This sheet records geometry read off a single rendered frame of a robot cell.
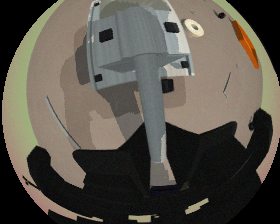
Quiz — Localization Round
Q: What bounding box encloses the orange rectangular tray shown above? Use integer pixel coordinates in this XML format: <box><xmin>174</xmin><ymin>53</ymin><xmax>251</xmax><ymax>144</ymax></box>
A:
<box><xmin>232</xmin><ymin>21</ymin><xmax>260</xmax><ymax>68</ymax></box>

